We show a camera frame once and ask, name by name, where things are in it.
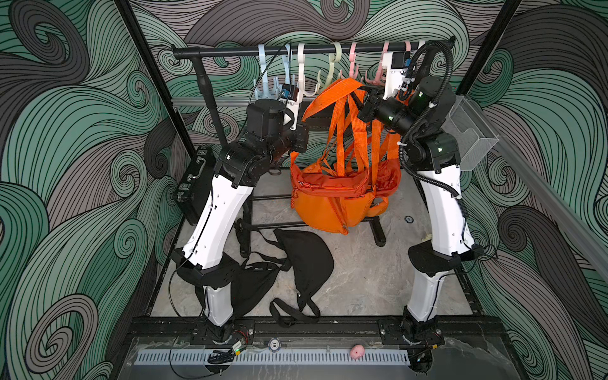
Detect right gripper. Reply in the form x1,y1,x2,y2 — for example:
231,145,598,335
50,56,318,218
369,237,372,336
353,84,426,146

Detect orange sling bag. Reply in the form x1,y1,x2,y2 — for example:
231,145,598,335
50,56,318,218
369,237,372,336
366,120,402,217

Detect red-orange drawstring bag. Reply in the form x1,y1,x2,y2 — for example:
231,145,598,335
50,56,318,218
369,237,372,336
346,89,403,196
290,78,371,198

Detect large orange backpack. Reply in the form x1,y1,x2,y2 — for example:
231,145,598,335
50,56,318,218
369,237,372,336
290,113,381,236

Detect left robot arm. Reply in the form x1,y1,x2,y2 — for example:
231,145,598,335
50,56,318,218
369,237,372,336
174,99,308,342

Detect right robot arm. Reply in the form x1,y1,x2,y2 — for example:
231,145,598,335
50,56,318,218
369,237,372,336
358,37,483,345

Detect light blue hook leftmost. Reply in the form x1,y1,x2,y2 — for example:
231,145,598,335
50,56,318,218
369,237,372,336
253,44,280,101

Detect light blue hook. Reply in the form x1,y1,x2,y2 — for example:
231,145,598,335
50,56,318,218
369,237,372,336
253,44,280,101
281,43,297,93

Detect pale green hook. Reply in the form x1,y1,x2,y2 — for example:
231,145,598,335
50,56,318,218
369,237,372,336
317,42,342,93

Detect black bag right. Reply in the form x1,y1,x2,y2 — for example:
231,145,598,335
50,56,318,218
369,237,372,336
269,229,334,328

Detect black clothes rack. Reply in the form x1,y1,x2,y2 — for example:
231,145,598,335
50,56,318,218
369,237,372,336
170,35,458,260

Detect black round mat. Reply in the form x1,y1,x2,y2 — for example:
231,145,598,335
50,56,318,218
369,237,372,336
195,229,292,318

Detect pink small object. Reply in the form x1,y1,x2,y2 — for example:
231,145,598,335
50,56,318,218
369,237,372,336
349,345,366,360

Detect black wall shelf tray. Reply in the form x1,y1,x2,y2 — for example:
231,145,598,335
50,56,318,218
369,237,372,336
299,101,335,132

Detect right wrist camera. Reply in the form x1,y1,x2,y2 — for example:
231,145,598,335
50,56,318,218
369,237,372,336
383,51,412,100

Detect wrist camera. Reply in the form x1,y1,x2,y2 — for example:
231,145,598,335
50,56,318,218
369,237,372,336
383,51,412,100
279,84,301,131

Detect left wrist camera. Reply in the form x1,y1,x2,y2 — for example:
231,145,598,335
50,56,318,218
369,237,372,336
279,84,301,131

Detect white mesh wall basket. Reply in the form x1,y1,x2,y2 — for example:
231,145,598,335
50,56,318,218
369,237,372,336
442,95,499,172

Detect black case on wall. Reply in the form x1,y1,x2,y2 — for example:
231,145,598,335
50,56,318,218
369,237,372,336
174,147,216,226

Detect white slotted cable duct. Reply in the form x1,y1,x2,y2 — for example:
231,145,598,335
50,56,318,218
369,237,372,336
134,348,410,366

